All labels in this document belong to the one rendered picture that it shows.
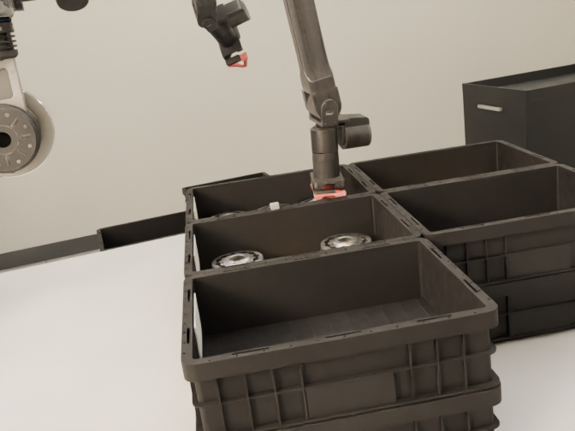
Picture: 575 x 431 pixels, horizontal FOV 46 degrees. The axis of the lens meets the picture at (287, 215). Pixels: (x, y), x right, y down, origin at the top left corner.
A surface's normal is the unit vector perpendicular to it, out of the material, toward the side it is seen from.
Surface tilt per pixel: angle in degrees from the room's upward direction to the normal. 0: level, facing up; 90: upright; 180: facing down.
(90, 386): 0
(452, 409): 90
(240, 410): 90
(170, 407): 0
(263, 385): 90
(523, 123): 90
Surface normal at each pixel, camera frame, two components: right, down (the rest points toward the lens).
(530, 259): 0.13, 0.27
